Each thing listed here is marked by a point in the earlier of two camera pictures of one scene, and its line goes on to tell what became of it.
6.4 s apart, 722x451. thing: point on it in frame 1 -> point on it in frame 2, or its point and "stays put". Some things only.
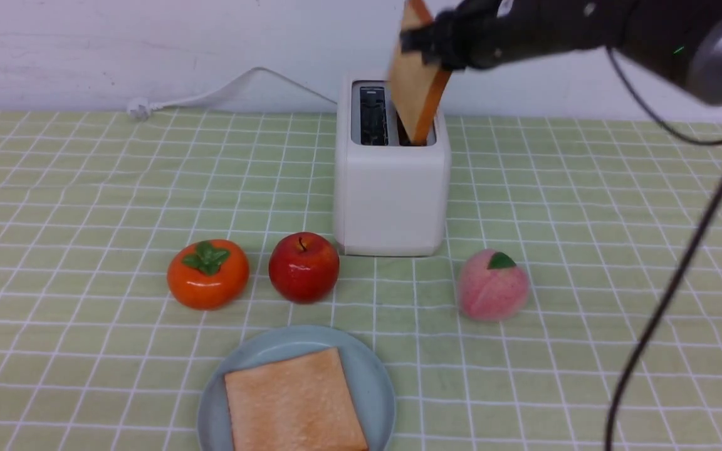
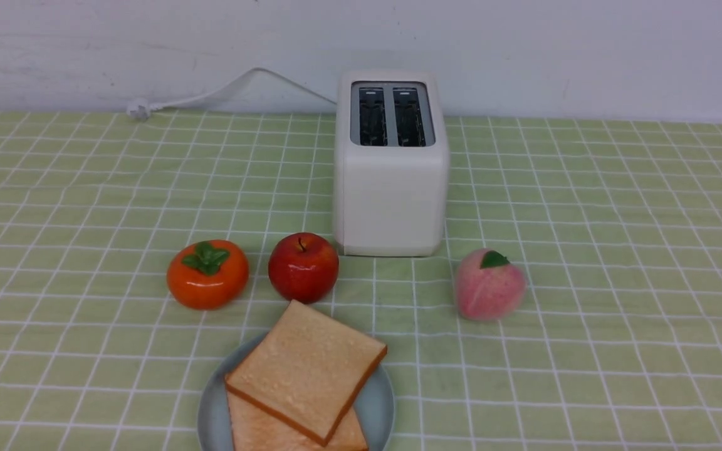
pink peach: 491,287 stays put
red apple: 303,267 stays put
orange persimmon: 208,274 stays put
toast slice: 416,84 -> 308,371
